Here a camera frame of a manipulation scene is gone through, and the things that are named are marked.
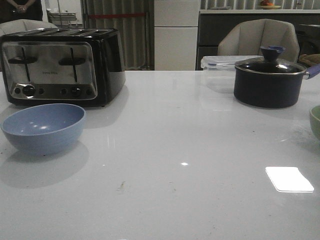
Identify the black and steel toaster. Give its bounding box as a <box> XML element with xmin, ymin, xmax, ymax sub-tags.
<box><xmin>0</xmin><ymin>28</ymin><xmax>126</xmax><ymax>107</ymax></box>

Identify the person in dark clothes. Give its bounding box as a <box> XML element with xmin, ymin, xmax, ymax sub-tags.
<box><xmin>0</xmin><ymin>0</ymin><xmax>43</xmax><ymax>24</ymax></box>

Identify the beige chair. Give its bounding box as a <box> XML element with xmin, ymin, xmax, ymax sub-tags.
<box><xmin>0</xmin><ymin>19</ymin><xmax>57</xmax><ymax>36</ymax></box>
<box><xmin>217</xmin><ymin>18</ymin><xmax>300</xmax><ymax>62</ymax></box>

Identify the red barrier tape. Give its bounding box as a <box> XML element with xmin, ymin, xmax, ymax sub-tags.
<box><xmin>88</xmin><ymin>12</ymin><xmax>146</xmax><ymax>19</ymax></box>

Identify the fruit plate on counter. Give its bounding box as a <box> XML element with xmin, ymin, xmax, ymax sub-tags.
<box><xmin>258</xmin><ymin>0</ymin><xmax>281</xmax><ymax>10</ymax></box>

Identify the green bowl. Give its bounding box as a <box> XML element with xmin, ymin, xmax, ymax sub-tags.
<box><xmin>309</xmin><ymin>105</ymin><xmax>320</xmax><ymax>140</ymax></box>

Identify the dark kitchen counter cabinet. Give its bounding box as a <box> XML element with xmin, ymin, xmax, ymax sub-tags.
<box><xmin>195</xmin><ymin>9</ymin><xmax>320</xmax><ymax>70</ymax></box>

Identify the blue bowl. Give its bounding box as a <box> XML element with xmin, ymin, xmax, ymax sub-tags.
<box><xmin>0</xmin><ymin>103</ymin><xmax>87</xmax><ymax>156</ymax></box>

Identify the glass pot lid blue knob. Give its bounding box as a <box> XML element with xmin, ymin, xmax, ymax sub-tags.
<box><xmin>234</xmin><ymin>46</ymin><xmax>307</xmax><ymax>75</ymax></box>

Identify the clear plastic food container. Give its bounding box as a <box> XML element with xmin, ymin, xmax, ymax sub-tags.
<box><xmin>200</xmin><ymin>55</ymin><xmax>260</xmax><ymax>94</ymax></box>

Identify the dark blue saucepan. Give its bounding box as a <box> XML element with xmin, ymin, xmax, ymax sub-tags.
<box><xmin>233</xmin><ymin>63</ymin><xmax>320</xmax><ymax>109</ymax></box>

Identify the beige chair right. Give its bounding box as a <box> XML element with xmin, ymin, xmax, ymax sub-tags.
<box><xmin>217</xmin><ymin>18</ymin><xmax>300</xmax><ymax>62</ymax></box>

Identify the beige chair left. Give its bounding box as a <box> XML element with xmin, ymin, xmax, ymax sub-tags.
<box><xmin>0</xmin><ymin>19</ymin><xmax>57</xmax><ymax>36</ymax></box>

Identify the brown object behind pot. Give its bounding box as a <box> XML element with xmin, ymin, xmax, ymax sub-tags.
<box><xmin>298</xmin><ymin>53</ymin><xmax>320</xmax><ymax>67</ymax></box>

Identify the white refrigerator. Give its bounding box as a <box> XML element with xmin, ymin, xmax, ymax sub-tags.
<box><xmin>154</xmin><ymin>0</ymin><xmax>201</xmax><ymax>71</ymax></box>

